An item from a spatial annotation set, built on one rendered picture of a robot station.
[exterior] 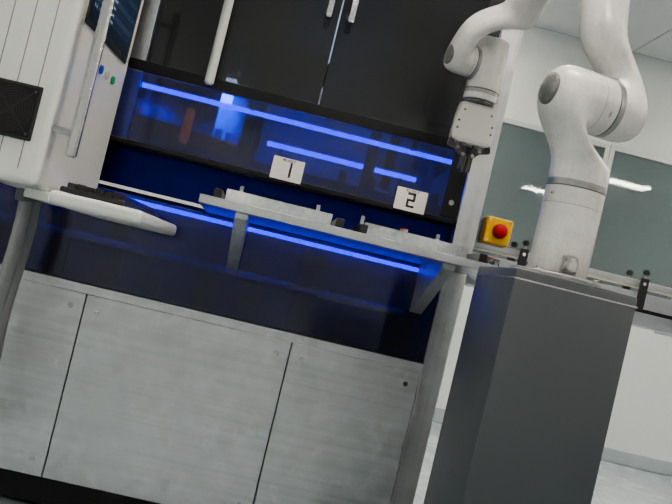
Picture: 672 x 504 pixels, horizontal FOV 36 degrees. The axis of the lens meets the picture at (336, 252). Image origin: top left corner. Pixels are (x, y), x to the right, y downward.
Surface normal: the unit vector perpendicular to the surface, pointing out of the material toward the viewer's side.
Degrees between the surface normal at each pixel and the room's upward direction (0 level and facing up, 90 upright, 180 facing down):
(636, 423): 90
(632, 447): 90
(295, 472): 90
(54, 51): 90
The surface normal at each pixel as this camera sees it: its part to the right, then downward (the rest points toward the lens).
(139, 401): 0.07, -0.02
